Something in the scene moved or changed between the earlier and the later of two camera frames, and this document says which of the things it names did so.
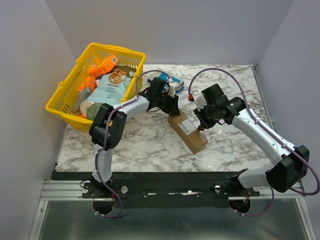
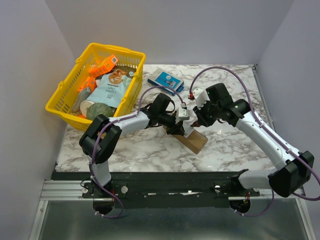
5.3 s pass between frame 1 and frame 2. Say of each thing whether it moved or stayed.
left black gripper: moved
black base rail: stayed
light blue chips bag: stayed
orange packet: stayed
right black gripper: stayed
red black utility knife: moved
